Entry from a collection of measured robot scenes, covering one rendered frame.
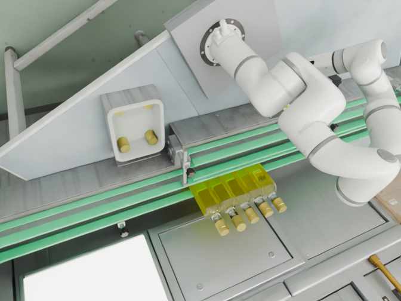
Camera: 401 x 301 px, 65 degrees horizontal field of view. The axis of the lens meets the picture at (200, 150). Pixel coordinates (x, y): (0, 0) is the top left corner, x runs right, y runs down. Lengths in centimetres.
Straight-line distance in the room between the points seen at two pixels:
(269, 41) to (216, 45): 23
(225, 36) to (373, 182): 55
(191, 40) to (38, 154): 60
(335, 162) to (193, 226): 66
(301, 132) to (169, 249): 65
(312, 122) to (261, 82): 17
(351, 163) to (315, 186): 79
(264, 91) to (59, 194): 73
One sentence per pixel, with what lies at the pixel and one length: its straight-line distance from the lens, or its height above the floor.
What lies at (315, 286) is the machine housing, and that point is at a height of 140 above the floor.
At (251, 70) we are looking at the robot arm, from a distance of 86.
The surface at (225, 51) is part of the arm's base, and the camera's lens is 94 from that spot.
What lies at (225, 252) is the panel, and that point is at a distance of 118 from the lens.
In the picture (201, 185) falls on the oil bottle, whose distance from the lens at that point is 114.
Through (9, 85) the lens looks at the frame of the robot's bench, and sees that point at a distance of 149.
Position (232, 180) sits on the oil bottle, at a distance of 116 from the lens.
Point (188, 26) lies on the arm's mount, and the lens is 94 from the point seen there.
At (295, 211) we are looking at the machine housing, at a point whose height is 111.
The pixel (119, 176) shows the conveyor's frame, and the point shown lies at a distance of 113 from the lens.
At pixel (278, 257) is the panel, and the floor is 126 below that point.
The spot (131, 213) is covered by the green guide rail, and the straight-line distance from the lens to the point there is 115.
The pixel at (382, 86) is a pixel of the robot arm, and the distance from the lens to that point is 105.
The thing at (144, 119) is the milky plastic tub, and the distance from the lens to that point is 110.
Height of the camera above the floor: 159
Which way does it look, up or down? 38 degrees down
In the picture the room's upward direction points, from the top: 148 degrees clockwise
